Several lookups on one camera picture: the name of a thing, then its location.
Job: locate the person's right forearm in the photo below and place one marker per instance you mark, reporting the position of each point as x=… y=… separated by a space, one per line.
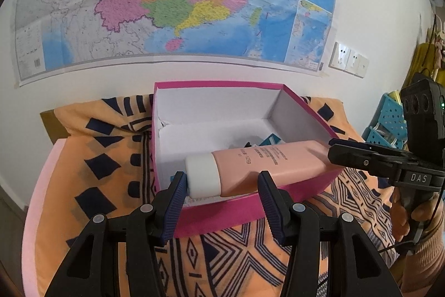
x=427 y=265

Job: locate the pink mattress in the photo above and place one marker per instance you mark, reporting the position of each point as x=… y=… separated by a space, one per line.
x=33 y=213

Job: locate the blue and white medicine box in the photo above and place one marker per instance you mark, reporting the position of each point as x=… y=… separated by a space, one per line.
x=269 y=140

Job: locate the plain pink tube white cap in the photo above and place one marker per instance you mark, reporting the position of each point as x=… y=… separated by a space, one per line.
x=264 y=168

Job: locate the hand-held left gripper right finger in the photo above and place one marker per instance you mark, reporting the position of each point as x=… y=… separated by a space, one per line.
x=270 y=204

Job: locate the yellow-green plastic item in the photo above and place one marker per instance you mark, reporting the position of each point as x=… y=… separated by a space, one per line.
x=396 y=96

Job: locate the white wall socket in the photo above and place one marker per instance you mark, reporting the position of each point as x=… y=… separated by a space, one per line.
x=358 y=63
x=339 y=56

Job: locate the blue perforated plastic basket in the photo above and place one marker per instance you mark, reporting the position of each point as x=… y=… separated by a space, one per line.
x=386 y=123

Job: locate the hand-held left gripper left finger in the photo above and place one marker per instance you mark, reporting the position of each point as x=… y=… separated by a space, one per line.
x=175 y=204

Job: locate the magenta cardboard box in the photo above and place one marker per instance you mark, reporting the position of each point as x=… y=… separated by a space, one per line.
x=215 y=109

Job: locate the brown wooden board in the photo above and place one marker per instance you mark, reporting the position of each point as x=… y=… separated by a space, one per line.
x=52 y=124

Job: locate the person's right hand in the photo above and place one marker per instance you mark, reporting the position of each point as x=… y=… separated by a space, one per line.
x=399 y=224

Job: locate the yellow hanging garment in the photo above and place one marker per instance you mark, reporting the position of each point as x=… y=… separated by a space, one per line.
x=422 y=64

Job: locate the coat rack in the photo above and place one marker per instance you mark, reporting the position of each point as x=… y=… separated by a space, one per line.
x=437 y=39

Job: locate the orange patterned blanket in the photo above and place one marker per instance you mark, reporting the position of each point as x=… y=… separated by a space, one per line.
x=104 y=185

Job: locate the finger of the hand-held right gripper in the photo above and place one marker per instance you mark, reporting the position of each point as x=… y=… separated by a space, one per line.
x=365 y=146
x=365 y=163

